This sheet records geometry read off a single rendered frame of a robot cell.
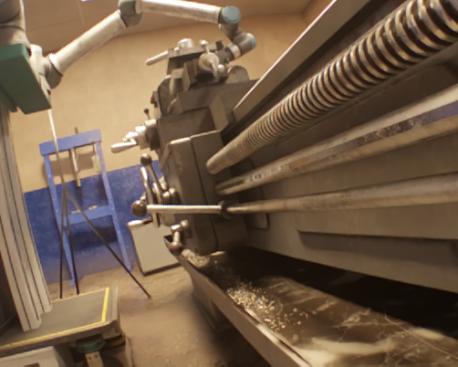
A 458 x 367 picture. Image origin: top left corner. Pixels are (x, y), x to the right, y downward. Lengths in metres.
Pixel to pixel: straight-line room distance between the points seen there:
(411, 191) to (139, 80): 5.30
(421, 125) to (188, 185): 0.69
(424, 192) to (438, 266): 0.16
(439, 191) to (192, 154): 0.70
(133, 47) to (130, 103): 0.91
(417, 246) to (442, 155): 0.12
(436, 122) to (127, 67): 5.42
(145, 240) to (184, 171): 2.92
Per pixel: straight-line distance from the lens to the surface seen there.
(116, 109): 5.36
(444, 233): 0.40
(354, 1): 0.41
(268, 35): 6.25
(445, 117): 0.25
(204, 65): 1.01
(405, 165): 0.41
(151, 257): 3.80
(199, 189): 0.88
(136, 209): 0.82
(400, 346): 0.48
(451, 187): 0.26
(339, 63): 0.32
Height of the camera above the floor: 0.64
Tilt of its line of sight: 4 degrees up
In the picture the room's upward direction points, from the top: 15 degrees counter-clockwise
